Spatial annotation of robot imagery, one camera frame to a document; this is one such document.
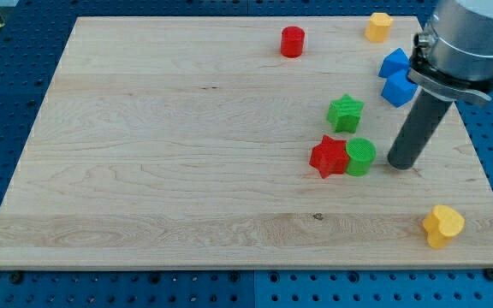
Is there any dark grey cylindrical pointer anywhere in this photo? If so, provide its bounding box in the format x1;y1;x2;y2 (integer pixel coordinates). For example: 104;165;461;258
387;90;452;170

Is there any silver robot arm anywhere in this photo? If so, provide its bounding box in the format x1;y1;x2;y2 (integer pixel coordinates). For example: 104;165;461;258
387;0;493;169

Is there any green star block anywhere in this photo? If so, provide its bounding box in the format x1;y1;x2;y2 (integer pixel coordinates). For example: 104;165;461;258
326;94;364;133

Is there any red star block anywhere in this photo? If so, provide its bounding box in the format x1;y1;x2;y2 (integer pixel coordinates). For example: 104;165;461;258
309;135;350;179

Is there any lower blue cube block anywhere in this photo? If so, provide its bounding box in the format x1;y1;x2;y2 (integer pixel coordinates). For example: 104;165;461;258
381;69;418;108

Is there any blue cube block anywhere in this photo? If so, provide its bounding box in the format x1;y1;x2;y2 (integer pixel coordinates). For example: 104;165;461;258
378;48;410;78
381;69;418;108

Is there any upper blue cube block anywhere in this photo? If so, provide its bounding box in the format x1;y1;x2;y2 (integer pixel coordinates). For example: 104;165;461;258
378;48;410;78

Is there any green cylinder block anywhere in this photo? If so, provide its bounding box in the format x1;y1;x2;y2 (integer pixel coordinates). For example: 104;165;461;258
346;138;377;176

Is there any yellow hexagon block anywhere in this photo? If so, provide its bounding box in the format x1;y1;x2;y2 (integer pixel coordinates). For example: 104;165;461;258
364;12;394;43

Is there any yellow heart block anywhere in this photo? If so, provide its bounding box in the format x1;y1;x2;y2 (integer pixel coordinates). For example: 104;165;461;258
422;204;466;249

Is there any red cylinder block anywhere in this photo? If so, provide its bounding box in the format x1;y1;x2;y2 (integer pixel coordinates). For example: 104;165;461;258
280;26;305;58

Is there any light wooden board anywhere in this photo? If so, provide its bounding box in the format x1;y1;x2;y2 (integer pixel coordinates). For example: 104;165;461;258
0;16;493;271

